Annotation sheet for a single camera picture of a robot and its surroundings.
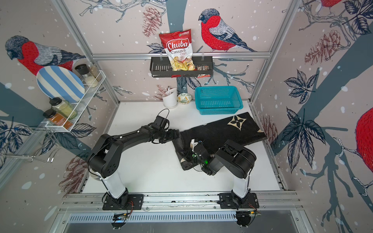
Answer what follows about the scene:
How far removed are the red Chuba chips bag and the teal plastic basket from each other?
317 mm

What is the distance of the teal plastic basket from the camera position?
1128 millimetres

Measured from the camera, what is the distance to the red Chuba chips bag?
797mm
